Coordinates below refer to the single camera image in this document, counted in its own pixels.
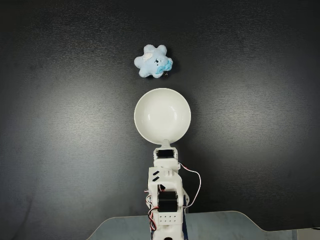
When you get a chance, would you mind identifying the blue table clamp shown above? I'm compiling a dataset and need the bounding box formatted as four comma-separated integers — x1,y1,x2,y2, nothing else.
181,192,191,240

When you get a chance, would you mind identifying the red black servo cable bundle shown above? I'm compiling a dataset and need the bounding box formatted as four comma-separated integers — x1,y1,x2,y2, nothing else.
144,184,161,232

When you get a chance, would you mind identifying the white ceramic bowl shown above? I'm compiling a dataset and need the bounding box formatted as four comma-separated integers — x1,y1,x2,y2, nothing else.
133,87,193,146

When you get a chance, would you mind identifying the skyblue plush doll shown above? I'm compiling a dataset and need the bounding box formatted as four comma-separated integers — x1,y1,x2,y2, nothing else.
134,44,174,80

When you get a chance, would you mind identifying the red white gripper cable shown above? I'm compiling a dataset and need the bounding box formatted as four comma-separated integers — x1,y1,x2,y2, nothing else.
178,163,202,209

